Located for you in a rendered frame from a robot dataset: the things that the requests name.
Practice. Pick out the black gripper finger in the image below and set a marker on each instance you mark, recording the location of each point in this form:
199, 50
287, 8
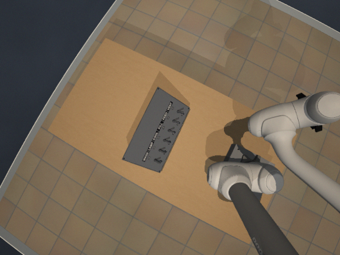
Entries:
317, 128
300, 95

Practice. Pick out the grey switch panel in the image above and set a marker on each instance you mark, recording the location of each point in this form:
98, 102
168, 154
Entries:
157, 131

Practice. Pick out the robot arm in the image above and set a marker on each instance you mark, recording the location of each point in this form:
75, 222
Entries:
238, 180

